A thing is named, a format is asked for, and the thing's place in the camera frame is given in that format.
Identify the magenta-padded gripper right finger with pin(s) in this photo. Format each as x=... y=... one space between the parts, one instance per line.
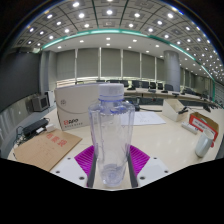
x=140 y=159

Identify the white paper sheet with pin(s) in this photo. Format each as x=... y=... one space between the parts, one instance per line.
x=146 y=118

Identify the white ceramic mug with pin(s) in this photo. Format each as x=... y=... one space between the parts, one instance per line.
x=203 y=145

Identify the large white cardboard box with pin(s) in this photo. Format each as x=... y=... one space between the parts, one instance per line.
x=75 y=105

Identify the clear plastic water bottle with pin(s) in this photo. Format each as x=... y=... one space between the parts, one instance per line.
x=111 y=133

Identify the recessed ceiling lights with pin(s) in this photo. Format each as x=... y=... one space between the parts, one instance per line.
x=109 y=12

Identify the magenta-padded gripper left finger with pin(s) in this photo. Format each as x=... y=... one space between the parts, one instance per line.
x=81 y=160

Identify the small open white box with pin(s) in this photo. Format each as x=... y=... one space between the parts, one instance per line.
x=173 y=110

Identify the row of black office chairs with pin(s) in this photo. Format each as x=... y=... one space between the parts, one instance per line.
x=146 y=84

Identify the small grey monitor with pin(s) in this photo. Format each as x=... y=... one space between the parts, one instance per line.
x=40 y=102

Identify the open brown box red side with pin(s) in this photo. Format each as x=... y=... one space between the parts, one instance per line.
x=203 y=123

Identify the white remote control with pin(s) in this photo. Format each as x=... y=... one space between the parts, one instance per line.
x=189 y=128

